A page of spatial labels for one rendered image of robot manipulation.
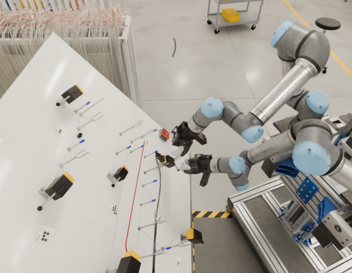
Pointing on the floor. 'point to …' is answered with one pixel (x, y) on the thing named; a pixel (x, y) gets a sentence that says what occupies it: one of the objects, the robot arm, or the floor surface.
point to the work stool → (330, 24)
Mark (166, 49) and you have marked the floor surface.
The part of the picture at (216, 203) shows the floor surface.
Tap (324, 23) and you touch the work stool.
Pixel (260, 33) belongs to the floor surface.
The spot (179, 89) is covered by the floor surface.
